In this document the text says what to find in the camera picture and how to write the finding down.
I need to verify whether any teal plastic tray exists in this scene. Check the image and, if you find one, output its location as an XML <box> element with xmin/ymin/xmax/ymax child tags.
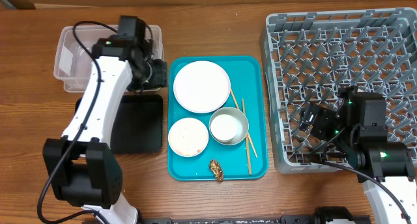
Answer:
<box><xmin>167</xmin><ymin>55</ymin><xmax>268</xmax><ymax>181</ymax></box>

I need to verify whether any brown food scrap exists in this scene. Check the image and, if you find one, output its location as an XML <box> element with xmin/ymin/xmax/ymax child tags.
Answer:
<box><xmin>209</xmin><ymin>160</ymin><xmax>224</xmax><ymax>182</ymax></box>

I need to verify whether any white cup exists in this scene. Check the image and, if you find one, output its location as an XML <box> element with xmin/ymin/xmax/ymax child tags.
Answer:
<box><xmin>210</xmin><ymin>114</ymin><xmax>238</xmax><ymax>144</ymax></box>

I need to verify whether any black rail at table edge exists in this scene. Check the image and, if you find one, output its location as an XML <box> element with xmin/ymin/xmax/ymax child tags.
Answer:
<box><xmin>141</xmin><ymin>206</ymin><xmax>371</xmax><ymax>224</ymax></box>

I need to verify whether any grey plastic dish rack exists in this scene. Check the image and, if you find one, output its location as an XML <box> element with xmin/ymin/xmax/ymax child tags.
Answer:
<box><xmin>260</xmin><ymin>8</ymin><xmax>416</xmax><ymax>174</ymax></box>

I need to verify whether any wooden chopstick near rack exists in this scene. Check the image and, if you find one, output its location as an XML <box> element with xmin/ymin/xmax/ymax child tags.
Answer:
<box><xmin>229</xmin><ymin>88</ymin><xmax>259</xmax><ymax>159</ymax></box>

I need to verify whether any grey-green bowl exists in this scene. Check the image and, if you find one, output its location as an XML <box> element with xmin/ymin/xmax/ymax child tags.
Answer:
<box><xmin>208</xmin><ymin>107</ymin><xmax>249</xmax><ymax>145</ymax></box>

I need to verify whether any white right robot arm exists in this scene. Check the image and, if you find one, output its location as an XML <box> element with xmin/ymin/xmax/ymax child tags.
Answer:
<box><xmin>299</xmin><ymin>86</ymin><xmax>416</xmax><ymax>223</ymax></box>

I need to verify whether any large white plate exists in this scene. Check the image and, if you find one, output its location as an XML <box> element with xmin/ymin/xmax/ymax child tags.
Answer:
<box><xmin>173</xmin><ymin>61</ymin><xmax>231</xmax><ymax>113</ymax></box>

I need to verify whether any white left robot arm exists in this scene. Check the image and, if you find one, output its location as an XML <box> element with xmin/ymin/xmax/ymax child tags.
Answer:
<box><xmin>36</xmin><ymin>16</ymin><xmax>168</xmax><ymax>223</ymax></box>

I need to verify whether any black tray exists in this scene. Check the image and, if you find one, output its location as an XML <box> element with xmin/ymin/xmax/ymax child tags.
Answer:
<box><xmin>74</xmin><ymin>94</ymin><xmax>164</xmax><ymax>155</ymax></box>

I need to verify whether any clear plastic bin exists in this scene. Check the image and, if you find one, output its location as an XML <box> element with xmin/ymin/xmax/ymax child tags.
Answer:
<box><xmin>54</xmin><ymin>21</ymin><xmax>168</xmax><ymax>97</ymax></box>

